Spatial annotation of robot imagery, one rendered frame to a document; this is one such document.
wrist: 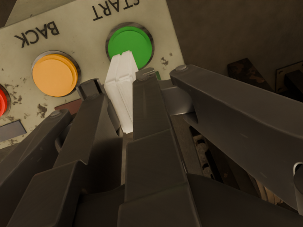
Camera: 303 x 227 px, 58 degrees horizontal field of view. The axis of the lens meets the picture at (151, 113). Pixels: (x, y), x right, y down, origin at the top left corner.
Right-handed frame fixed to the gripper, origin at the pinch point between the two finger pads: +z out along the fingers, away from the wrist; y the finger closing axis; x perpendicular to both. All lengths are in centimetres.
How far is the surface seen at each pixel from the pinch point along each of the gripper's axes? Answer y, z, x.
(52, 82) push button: -7.5, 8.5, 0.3
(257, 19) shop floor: 41, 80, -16
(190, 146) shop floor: 6, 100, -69
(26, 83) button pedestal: -10.2, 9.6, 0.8
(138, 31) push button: 1.6, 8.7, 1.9
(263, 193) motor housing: 18, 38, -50
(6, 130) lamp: -14.5, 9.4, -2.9
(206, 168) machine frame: 10, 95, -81
